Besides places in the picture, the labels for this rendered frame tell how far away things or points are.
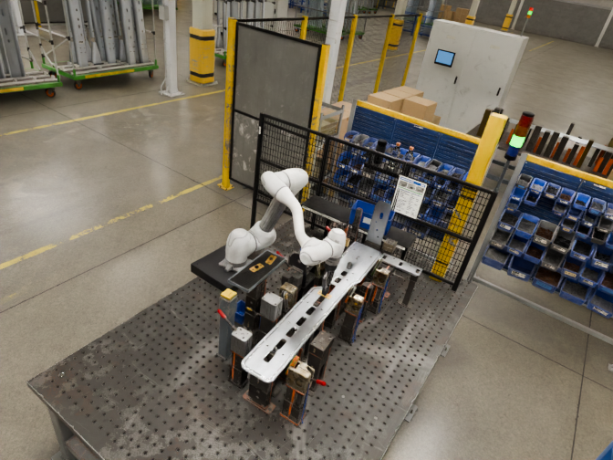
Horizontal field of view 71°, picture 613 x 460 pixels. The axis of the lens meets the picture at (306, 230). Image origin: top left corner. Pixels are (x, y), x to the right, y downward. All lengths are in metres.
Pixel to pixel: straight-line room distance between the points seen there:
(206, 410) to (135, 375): 0.44
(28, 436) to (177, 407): 1.20
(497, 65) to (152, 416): 7.81
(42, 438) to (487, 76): 8.10
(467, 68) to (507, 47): 0.73
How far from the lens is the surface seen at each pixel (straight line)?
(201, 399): 2.42
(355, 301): 2.55
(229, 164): 5.55
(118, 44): 10.36
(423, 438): 3.39
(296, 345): 2.27
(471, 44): 8.83
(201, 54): 9.84
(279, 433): 2.33
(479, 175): 3.09
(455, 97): 8.98
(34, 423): 3.39
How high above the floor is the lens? 2.67
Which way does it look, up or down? 32 degrees down
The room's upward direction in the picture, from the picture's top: 9 degrees clockwise
